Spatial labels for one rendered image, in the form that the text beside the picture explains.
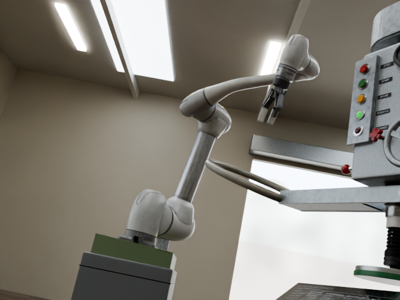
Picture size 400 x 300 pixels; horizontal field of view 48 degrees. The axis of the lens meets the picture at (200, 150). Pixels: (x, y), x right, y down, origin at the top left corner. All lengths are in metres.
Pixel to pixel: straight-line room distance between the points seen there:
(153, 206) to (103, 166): 6.33
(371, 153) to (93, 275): 1.25
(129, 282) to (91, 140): 6.77
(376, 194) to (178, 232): 1.18
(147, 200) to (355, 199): 1.07
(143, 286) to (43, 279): 6.51
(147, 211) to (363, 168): 1.12
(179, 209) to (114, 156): 6.24
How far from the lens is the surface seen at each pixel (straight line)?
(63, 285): 8.37
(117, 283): 2.03
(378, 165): 1.37
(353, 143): 1.42
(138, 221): 2.16
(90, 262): 2.05
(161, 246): 3.09
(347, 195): 1.47
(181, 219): 2.30
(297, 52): 2.10
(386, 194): 1.38
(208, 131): 2.38
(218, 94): 2.25
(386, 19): 1.59
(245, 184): 1.66
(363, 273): 1.32
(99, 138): 8.64
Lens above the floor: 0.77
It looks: 16 degrees up
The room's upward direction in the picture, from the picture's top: 12 degrees clockwise
